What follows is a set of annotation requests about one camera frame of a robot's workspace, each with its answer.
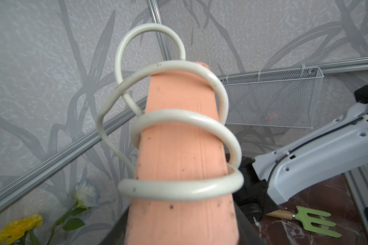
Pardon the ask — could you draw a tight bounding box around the pink power strip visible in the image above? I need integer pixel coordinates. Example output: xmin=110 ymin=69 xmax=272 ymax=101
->
xmin=125 ymin=71 xmax=239 ymax=245

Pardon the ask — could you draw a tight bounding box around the white power cord with plug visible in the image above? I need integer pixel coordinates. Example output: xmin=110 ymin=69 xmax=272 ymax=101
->
xmin=94 ymin=23 xmax=245 ymax=202

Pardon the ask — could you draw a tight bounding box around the white wire mesh basket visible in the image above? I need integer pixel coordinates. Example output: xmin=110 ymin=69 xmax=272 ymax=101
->
xmin=220 ymin=66 xmax=324 ymax=129

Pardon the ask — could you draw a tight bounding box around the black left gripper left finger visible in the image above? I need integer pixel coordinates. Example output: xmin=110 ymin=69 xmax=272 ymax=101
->
xmin=99 ymin=207 xmax=129 ymax=245

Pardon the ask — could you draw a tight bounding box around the green garden hand fork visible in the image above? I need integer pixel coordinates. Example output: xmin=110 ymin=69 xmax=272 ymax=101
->
xmin=266 ymin=206 xmax=342 ymax=238

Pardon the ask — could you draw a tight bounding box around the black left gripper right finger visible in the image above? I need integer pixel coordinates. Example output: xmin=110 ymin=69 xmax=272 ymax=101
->
xmin=234 ymin=204 xmax=266 ymax=245

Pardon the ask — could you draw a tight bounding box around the aluminium front rail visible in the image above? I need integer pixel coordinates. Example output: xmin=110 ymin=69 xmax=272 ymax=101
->
xmin=344 ymin=165 xmax=368 ymax=245

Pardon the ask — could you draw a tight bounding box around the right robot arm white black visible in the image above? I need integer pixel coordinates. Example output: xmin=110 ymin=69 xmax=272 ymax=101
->
xmin=233 ymin=85 xmax=368 ymax=222

